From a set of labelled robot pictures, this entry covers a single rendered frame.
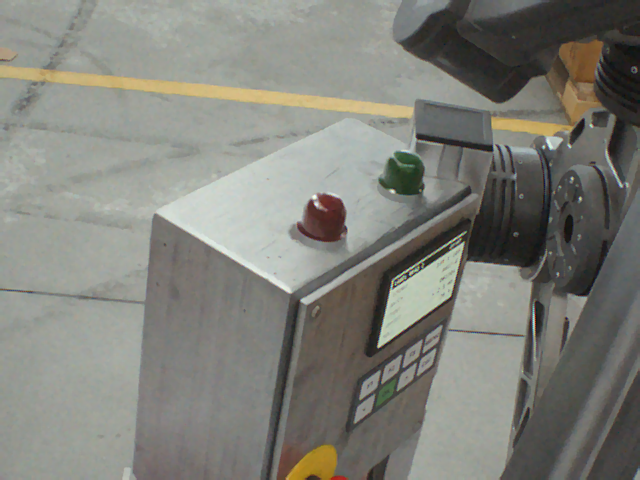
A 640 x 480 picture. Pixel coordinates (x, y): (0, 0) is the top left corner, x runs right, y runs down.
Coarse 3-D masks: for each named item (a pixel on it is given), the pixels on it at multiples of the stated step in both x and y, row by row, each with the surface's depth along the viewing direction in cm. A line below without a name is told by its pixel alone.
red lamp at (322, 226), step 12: (324, 192) 64; (312, 204) 63; (324, 204) 63; (336, 204) 63; (312, 216) 63; (324, 216) 63; (336, 216) 63; (300, 228) 64; (312, 228) 63; (324, 228) 63; (336, 228) 63; (300, 240) 64; (312, 240) 63; (324, 240) 63; (336, 240) 64
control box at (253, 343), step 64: (192, 192) 66; (256, 192) 67; (320, 192) 68; (448, 192) 70; (192, 256) 64; (256, 256) 62; (320, 256) 63; (384, 256) 65; (192, 320) 65; (256, 320) 62; (320, 320) 62; (448, 320) 76; (192, 384) 67; (256, 384) 64; (320, 384) 66; (192, 448) 70; (256, 448) 66; (320, 448) 69; (384, 448) 78
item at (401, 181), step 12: (396, 156) 68; (408, 156) 68; (384, 168) 69; (396, 168) 68; (408, 168) 68; (420, 168) 68; (384, 180) 69; (396, 180) 68; (408, 180) 68; (420, 180) 69; (384, 192) 69; (396, 192) 68; (408, 192) 68; (420, 192) 69
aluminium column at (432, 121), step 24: (432, 120) 72; (456, 120) 72; (480, 120) 73; (408, 144) 74; (432, 144) 70; (456, 144) 70; (480, 144) 70; (432, 168) 71; (456, 168) 72; (480, 168) 71; (480, 192) 72; (408, 456) 83
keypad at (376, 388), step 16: (432, 336) 75; (400, 352) 72; (416, 352) 74; (432, 352) 76; (384, 368) 71; (400, 368) 73; (416, 368) 75; (432, 368) 78; (368, 384) 71; (384, 384) 73; (400, 384) 75; (368, 400) 72; (384, 400) 74; (352, 416) 71; (368, 416) 73
